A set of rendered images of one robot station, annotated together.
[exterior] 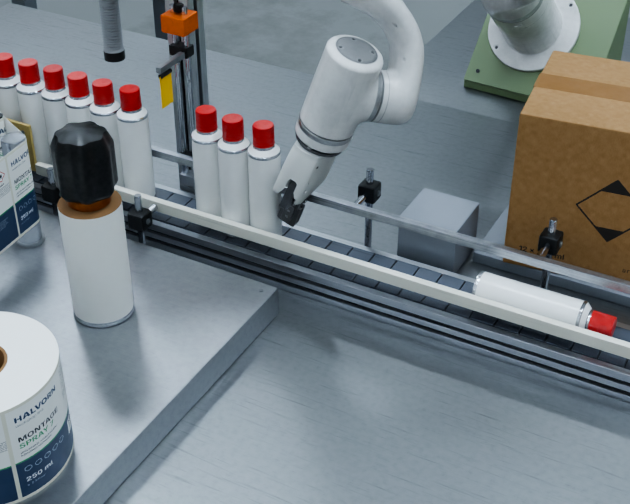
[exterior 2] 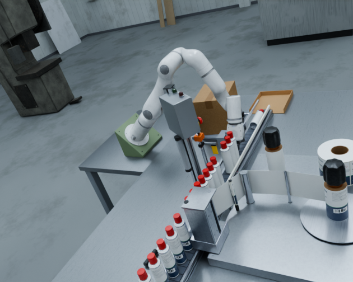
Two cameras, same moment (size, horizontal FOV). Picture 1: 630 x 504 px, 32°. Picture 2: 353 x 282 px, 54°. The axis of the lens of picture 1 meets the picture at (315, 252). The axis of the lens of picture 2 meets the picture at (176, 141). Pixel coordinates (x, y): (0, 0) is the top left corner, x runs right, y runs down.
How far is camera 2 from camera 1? 2.40 m
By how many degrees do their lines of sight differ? 68
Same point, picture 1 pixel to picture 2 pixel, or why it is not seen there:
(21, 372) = (338, 142)
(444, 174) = not seen: hidden behind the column
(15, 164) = (250, 174)
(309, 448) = (305, 144)
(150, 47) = (101, 231)
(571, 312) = (261, 112)
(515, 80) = (148, 145)
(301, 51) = not seen: outside the picture
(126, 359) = (297, 165)
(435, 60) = (125, 165)
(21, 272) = (267, 196)
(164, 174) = not seen: hidden behind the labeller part
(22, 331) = (323, 147)
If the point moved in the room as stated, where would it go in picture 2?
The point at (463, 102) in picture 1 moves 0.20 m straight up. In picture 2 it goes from (152, 155) to (143, 132)
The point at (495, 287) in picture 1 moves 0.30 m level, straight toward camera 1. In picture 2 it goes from (256, 120) to (303, 113)
